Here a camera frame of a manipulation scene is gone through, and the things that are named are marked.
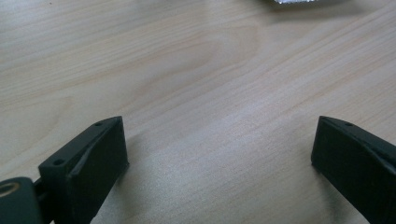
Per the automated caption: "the crumpled silver foil wrapper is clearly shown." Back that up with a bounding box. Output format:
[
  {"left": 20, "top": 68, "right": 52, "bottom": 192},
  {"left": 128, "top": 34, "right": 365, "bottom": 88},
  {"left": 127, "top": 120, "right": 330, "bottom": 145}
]
[{"left": 269, "top": 0, "right": 321, "bottom": 6}]

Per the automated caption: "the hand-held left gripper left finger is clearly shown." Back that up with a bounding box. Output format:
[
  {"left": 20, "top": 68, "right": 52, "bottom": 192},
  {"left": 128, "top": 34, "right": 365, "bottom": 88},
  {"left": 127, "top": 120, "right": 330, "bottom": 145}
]
[{"left": 37, "top": 116, "right": 130, "bottom": 224}]

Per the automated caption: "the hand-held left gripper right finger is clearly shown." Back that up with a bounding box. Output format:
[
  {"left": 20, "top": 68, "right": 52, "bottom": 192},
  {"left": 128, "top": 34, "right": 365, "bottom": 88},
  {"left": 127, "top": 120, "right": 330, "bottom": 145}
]
[{"left": 310, "top": 115, "right": 396, "bottom": 224}]

